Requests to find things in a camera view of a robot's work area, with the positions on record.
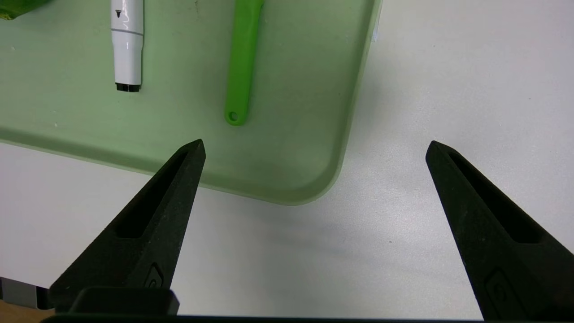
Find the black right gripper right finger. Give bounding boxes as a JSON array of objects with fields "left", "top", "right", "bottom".
[{"left": 425, "top": 140, "right": 574, "bottom": 321}]

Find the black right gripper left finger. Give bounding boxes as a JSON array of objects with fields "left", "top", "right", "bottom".
[{"left": 49, "top": 139, "right": 207, "bottom": 313}]

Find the white marker pen black cap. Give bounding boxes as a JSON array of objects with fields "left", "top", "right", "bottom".
[{"left": 111, "top": 0, "right": 144, "bottom": 93}]

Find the yellow pasta spoon green handle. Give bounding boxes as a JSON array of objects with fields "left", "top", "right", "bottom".
[{"left": 224, "top": 0, "right": 265, "bottom": 127}]

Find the green lime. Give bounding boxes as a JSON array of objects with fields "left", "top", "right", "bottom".
[{"left": 0, "top": 0, "right": 52, "bottom": 21}]

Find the light green plastic tray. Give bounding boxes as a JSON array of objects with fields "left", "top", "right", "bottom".
[{"left": 0, "top": 0, "right": 383, "bottom": 206}]

